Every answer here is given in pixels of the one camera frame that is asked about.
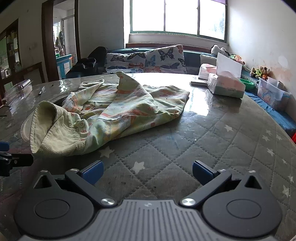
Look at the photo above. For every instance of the hanging clothes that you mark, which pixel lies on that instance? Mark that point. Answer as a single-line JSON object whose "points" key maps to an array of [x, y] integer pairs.
{"points": [[60, 40]]}

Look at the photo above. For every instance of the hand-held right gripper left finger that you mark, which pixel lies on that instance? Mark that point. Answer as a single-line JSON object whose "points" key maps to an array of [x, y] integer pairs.
{"points": [[92, 172]]}

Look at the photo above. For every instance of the purple roller blind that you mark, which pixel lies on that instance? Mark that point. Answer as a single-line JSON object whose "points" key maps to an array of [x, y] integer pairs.
{"points": [[221, 1]]}

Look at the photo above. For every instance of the red object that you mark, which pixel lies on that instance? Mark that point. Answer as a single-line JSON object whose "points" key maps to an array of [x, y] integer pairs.
{"points": [[294, 138]]}

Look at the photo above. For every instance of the tissue box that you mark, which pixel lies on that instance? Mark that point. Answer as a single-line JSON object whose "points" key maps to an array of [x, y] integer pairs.
{"points": [[226, 88]]}

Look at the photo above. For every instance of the green framed window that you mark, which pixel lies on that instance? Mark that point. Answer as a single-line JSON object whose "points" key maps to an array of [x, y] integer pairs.
{"points": [[178, 16]]}

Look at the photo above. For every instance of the grey cushion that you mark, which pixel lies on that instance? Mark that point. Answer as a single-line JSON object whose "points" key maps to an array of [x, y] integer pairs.
{"points": [[207, 59]]}

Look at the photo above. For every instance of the pale green printed baby garment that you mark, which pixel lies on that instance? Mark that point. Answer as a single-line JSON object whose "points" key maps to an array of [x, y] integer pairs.
{"points": [[129, 104]]}

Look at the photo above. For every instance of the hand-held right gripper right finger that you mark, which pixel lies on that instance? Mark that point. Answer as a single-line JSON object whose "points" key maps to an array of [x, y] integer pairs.
{"points": [[203, 172]]}

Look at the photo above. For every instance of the pink white tissue pack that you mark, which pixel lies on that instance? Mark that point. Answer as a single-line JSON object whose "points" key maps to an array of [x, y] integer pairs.
{"points": [[204, 71]]}

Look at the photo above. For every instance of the black marker pen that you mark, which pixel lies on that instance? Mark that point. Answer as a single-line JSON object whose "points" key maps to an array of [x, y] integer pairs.
{"points": [[41, 90]]}

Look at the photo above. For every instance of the white panda plush toy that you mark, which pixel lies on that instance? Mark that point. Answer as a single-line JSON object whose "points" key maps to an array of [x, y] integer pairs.
{"points": [[218, 49]]}

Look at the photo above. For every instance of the green bowl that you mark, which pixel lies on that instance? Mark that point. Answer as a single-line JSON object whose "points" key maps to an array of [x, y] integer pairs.
{"points": [[247, 83]]}

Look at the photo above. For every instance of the clear plastic container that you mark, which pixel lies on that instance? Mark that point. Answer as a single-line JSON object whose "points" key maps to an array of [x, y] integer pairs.
{"points": [[17, 89]]}

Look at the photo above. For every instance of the pink plush toy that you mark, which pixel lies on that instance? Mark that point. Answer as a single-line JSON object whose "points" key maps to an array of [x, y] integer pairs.
{"points": [[238, 59]]}

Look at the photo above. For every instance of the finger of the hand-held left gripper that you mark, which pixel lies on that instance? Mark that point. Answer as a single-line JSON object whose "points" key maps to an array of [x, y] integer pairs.
{"points": [[22, 160], [3, 146]]}

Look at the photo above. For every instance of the glass door display cabinet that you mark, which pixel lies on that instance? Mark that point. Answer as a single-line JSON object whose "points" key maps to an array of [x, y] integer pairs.
{"points": [[11, 53]]}

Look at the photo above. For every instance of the dark wooden chair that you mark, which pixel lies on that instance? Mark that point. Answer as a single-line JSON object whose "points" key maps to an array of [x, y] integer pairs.
{"points": [[34, 71]]}

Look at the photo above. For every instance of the butterfly print pillow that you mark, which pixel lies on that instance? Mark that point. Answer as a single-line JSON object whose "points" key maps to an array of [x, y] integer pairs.
{"points": [[124, 61], [165, 58]]}

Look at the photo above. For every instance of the clear plastic storage box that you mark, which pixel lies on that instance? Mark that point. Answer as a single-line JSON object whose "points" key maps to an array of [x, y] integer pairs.
{"points": [[271, 95]]}

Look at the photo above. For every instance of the black bag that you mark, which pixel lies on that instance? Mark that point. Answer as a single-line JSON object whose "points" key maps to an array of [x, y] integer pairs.
{"points": [[92, 60]]}

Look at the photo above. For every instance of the dark wooden door frame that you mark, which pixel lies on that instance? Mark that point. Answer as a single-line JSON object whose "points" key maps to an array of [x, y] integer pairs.
{"points": [[47, 41]]}

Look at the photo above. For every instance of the brown teddy bear plush toys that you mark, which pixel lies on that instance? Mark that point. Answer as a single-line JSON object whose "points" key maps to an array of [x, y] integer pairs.
{"points": [[260, 72]]}

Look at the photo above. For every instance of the blue cabinet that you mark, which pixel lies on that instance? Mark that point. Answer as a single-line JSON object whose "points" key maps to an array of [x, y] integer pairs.
{"points": [[63, 66]]}

